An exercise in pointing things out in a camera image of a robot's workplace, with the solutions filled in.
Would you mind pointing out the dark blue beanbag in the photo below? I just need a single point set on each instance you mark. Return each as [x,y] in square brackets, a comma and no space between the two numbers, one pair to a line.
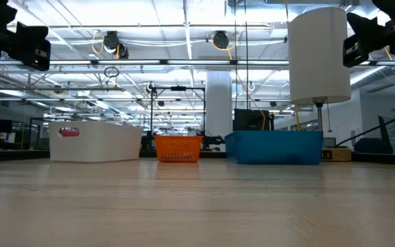
[372,145]

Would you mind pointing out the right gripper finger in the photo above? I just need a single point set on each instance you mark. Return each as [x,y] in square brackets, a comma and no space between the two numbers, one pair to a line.
[354,49]
[377,34]

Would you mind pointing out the white plastic bin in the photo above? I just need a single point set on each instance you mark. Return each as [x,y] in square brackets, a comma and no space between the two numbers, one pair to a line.
[98,144]

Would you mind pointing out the black metal frame rig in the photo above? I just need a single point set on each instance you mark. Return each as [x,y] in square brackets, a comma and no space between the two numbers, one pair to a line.
[178,88]

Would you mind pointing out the white building column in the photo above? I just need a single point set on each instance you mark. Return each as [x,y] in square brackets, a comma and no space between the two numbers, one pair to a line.
[218,103]

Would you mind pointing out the orange plastic basket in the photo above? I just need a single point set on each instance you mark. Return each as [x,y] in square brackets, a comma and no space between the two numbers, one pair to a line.
[178,149]

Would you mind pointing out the white shade table lamp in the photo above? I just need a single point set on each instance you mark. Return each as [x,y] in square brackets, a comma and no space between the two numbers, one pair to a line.
[317,55]

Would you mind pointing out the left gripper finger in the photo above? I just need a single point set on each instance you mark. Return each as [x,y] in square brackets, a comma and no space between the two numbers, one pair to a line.
[19,41]
[41,51]

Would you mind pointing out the black aluminium table frame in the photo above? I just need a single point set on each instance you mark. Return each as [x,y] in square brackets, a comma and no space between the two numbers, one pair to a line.
[12,155]

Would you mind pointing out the blue plastic bin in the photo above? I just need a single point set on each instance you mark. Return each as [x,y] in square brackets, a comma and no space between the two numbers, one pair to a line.
[273,147]

